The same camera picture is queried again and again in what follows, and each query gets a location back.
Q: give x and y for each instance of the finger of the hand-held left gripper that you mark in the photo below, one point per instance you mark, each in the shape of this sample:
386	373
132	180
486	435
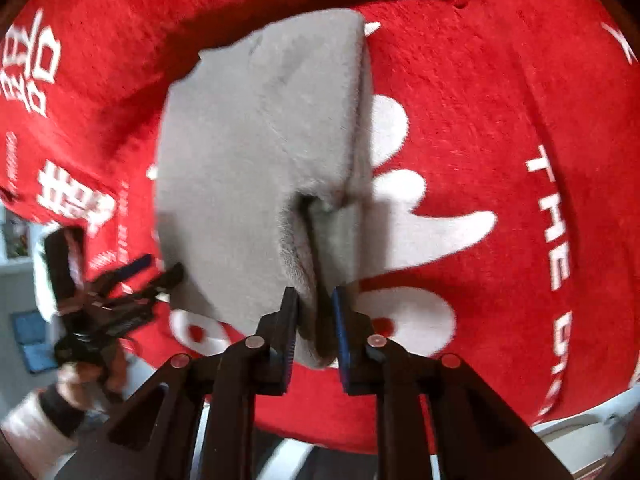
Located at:
167	277
132	265

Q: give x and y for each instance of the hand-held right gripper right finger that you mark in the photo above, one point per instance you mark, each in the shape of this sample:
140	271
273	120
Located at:
341	340

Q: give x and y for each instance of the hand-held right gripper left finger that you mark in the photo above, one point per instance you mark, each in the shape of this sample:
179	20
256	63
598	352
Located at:
291	340

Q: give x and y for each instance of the grey knit sweater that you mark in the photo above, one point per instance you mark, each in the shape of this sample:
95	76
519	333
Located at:
240	160

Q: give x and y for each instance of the person's left hand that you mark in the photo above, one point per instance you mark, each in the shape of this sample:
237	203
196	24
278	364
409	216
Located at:
87	375

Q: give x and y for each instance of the blue box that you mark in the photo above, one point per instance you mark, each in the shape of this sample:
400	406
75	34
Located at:
30	342

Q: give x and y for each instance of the white furniture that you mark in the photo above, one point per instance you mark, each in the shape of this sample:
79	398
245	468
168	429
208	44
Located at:
575	430

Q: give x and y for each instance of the red printed blanket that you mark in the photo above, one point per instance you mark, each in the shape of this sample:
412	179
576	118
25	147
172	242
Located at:
500	135

